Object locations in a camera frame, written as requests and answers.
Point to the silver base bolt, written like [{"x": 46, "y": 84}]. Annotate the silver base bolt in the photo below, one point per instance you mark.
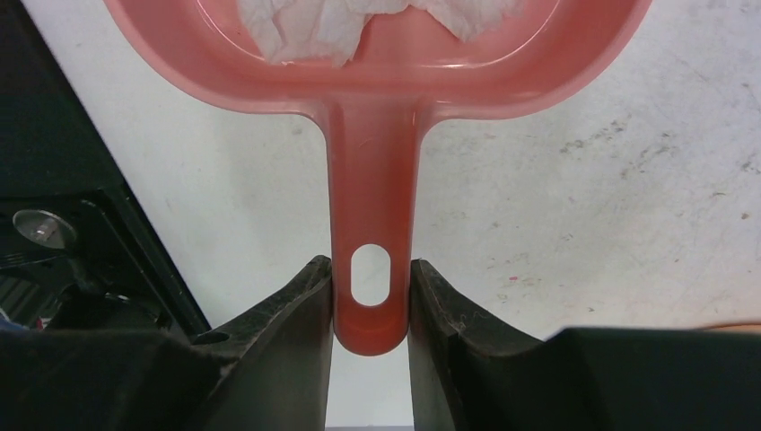
[{"x": 45, "y": 229}]

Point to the white paper scrap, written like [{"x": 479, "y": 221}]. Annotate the white paper scrap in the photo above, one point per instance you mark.
[{"x": 286, "y": 31}]

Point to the pink plastic dustpan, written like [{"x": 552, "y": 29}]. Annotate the pink plastic dustpan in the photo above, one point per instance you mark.
[{"x": 408, "y": 74}]

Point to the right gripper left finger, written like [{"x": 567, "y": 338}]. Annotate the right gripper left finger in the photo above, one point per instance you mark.
[{"x": 278, "y": 357}]

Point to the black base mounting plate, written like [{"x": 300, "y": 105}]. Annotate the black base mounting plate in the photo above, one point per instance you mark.
[{"x": 118, "y": 274}]

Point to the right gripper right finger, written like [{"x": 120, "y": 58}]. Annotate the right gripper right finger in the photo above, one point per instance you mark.
[{"x": 457, "y": 356}]

